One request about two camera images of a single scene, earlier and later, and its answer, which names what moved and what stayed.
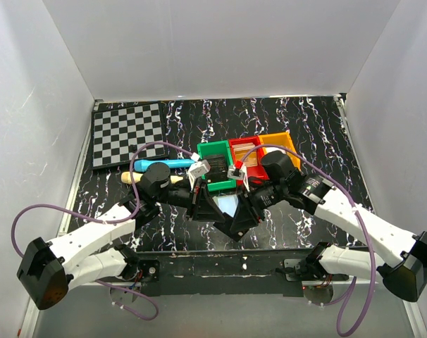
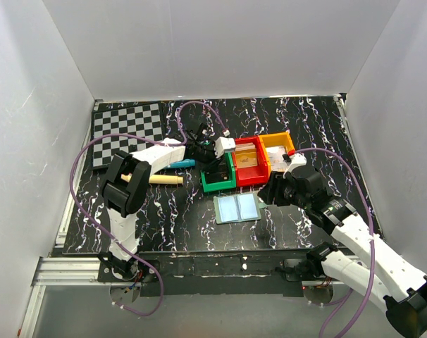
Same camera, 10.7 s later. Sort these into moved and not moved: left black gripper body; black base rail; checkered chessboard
Moved: left black gripper body
Not moved: checkered chessboard; black base rail
